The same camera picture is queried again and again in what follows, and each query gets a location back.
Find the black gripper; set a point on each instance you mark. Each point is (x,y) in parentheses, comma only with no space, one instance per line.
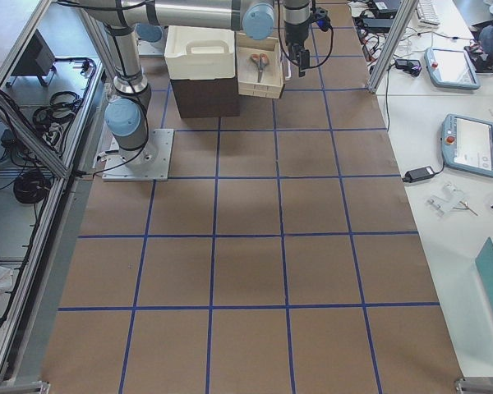
(294,36)

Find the grey orange scissors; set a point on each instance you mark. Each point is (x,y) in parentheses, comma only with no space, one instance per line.
(261,61)

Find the wooden drawer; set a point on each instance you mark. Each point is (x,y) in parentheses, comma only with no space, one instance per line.
(272,83)

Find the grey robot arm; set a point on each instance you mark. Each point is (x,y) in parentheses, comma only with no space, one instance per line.
(255,18)

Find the white plastic tray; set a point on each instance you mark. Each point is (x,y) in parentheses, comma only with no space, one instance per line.
(194,53)

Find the white keyboard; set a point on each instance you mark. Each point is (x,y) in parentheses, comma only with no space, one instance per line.
(426,14)

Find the far teach pendant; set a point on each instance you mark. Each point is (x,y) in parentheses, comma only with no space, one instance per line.
(451,69)

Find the teach pendant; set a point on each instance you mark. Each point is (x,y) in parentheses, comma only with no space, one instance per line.
(467,144)
(451,69)

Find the black power brick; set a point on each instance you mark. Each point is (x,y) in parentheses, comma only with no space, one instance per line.
(418,174)

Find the near teach pendant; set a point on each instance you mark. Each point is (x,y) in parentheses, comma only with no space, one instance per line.
(467,144)

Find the black monitor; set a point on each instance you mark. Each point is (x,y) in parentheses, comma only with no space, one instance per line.
(37,60)

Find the white drawer handle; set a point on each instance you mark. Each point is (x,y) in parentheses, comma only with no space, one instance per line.
(287,70)

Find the aluminium frame post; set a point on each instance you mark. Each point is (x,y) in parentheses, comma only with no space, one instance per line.
(400,24)

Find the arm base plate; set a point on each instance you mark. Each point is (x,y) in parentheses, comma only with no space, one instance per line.
(152,163)

